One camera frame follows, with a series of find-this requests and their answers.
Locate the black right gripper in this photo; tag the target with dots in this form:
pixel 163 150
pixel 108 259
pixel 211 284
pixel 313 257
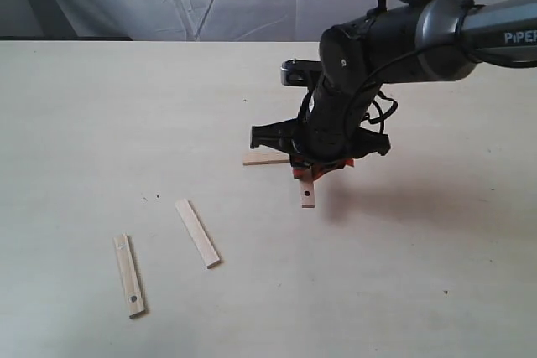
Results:
pixel 327 131

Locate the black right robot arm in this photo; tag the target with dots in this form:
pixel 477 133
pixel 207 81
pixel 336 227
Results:
pixel 436 41

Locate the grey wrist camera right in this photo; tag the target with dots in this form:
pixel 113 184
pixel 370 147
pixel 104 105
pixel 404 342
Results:
pixel 301 73

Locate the wood strip with two magnets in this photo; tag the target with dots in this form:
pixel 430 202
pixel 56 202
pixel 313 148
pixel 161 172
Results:
pixel 307 193

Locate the plain wood strip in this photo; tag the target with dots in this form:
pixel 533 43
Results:
pixel 198 234

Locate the wood strip with magnet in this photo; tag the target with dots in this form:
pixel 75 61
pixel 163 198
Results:
pixel 128 271

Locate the horizontal wood strip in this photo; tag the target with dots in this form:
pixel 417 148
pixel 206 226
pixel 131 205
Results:
pixel 257 158

